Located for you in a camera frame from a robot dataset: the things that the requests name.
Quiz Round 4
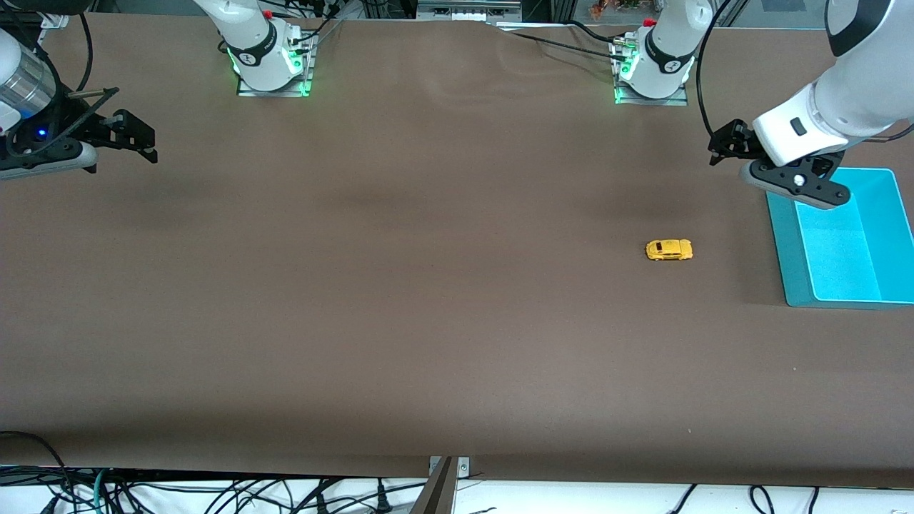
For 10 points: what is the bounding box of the dark slanted bar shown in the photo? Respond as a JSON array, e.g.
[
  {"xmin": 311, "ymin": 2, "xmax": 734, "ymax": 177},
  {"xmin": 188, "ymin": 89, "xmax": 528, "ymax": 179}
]
[{"xmin": 409, "ymin": 457, "xmax": 458, "ymax": 514}]

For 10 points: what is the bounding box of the small metal table bracket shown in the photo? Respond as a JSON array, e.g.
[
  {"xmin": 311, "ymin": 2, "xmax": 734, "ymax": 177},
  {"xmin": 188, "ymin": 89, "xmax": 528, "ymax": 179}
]
[{"xmin": 428, "ymin": 455, "xmax": 471, "ymax": 479}]

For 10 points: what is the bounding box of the aluminium frame rack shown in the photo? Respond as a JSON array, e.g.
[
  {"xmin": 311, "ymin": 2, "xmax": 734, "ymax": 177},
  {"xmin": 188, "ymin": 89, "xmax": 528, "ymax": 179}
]
[{"xmin": 416, "ymin": 0, "xmax": 524, "ymax": 22}]

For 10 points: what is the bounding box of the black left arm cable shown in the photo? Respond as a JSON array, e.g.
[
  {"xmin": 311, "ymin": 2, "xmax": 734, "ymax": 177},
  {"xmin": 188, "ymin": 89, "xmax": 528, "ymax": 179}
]
[{"xmin": 695, "ymin": 0, "xmax": 735, "ymax": 138}]

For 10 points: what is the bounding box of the black looped floor cable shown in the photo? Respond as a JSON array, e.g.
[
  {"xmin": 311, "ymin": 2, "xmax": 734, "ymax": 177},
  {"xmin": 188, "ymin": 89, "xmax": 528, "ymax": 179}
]
[{"xmin": 0, "ymin": 430, "xmax": 74, "ymax": 514}]

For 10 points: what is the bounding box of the teal plastic bin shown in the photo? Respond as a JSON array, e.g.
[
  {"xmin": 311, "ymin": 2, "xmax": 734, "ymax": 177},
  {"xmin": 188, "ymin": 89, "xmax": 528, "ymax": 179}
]
[{"xmin": 765, "ymin": 168, "xmax": 914, "ymax": 310}]

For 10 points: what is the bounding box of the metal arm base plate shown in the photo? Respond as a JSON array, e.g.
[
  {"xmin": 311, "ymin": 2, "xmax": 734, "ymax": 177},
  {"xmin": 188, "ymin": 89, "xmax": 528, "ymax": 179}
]
[
  {"xmin": 236, "ymin": 32, "xmax": 316, "ymax": 98},
  {"xmin": 611, "ymin": 36, "xmax": 690, "ymax": 107}
]

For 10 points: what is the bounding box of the black cable across table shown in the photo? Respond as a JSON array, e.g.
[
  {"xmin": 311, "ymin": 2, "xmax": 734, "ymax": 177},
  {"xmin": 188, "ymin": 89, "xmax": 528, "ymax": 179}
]
[{"xmin": 493, "ymin": 20, "xmax": 631, "ymax": 62}]

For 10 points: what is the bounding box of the yellow toy beetle car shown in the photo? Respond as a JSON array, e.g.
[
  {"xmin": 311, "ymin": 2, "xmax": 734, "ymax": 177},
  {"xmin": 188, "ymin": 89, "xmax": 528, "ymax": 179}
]
[{"xmin": 645, "ymin": 238, "xmax": 694, "ymax": 262}]

